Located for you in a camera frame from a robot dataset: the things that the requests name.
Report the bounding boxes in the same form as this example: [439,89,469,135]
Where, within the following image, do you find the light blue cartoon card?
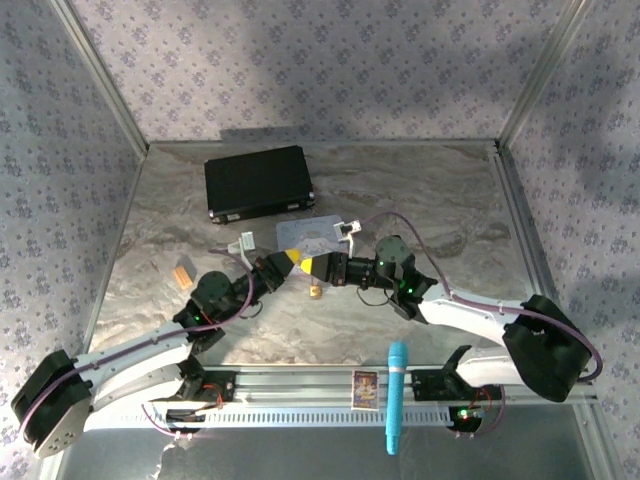
[275,213,354,276]

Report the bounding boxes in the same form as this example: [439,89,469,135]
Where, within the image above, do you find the black hard case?
[203,144,317,225]

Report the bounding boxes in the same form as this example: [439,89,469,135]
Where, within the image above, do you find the colourful trading card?
[351,369,380,412]

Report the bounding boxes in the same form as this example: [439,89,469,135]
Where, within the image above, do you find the blue marker pen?
[383,341,410,456]

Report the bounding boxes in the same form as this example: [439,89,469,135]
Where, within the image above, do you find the black controller board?
[446,405,485,435]
[164,408,207,435]

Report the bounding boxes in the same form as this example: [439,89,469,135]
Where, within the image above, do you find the grey sheet metal panel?
[39,403,609,480]

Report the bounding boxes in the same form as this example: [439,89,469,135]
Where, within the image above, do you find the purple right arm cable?
[357,210,604,385]

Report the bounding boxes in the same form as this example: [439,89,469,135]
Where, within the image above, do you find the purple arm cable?
[19,248,257,441]
[357,210,604,385]

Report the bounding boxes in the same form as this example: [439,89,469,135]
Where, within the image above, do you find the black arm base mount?
[410,368,503,403]
[194,370,237,405]

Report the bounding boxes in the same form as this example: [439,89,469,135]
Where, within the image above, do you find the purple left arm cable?
[19,248,257,441]

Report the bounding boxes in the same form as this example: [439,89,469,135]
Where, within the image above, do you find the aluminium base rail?
[202,364,600,407]

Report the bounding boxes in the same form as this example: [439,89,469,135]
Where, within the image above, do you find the aluminium side rail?
[491,142,601,401]

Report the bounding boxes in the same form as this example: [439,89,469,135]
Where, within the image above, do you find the white slotted cable duct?
[151,409,455,432]

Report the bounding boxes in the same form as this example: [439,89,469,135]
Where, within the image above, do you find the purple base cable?
[455,384,507,441]
[141,401,194,442]

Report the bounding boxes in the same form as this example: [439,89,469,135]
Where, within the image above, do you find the aluminium frame post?
[48,0,150,154]
[497,0,587,147]

